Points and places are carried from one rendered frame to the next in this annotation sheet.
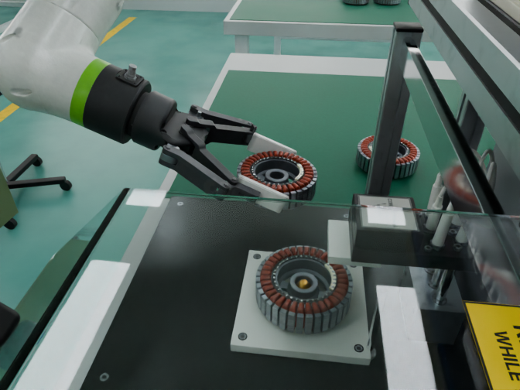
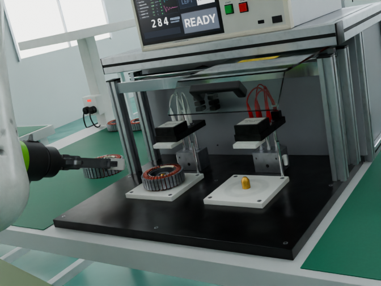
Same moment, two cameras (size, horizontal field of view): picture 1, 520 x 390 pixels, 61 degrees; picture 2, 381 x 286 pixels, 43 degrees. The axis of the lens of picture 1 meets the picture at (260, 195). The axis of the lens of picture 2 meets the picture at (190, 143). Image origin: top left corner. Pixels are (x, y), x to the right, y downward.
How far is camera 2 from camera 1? 0.99 m
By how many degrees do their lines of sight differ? 57
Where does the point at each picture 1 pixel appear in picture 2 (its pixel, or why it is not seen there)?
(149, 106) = (49, 148)
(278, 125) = not seen: hidden behind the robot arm
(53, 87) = not seen: hidden behind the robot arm
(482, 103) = (190, 59)
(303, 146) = (57, 189)
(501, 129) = (202, 58)
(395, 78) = (119, 99)
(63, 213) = not seen: outside the picture
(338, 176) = (95, 181)
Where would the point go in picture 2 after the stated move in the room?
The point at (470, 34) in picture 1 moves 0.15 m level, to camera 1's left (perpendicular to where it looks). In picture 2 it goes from (170, 51) to (139, 63)
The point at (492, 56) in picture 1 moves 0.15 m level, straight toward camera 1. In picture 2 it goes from (186, 49) to (223, 46)
